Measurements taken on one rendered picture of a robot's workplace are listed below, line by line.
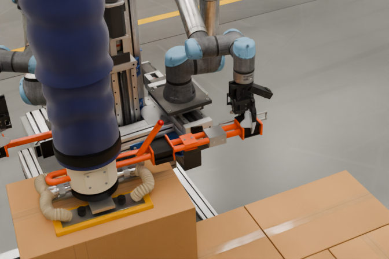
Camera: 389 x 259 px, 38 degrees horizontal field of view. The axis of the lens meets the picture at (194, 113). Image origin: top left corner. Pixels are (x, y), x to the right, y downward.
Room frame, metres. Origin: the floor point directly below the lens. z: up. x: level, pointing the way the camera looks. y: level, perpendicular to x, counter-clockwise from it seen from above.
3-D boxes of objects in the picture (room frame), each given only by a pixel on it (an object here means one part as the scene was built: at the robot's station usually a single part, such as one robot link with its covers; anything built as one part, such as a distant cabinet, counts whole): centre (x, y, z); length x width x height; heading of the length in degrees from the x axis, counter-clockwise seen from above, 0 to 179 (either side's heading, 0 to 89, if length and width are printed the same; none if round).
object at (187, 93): (2.24, 0.07, 1.09); 0.15 x 0.15 x 0.10
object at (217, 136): (1.70, -0.07, 1.19); 0.07 x 0.07 x 0.04; 21
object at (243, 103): (1.74, -0.17, 1.35); 0.09 x 0.08 x 0.12; 111
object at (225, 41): (1.84, -0.14, 1.50); 0.11 x 0.11 x 0.08; 13
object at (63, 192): (1.53, 0.36, 1.13); 0.34 x 0.25 x 0.06; 111
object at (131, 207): (1.44, 0.33, 1.09); 0.34 x 0.10 x 0.05; 111
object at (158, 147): (1.62, 0.13, 1.20); 0.10 x 0.08 x 0.06; 21
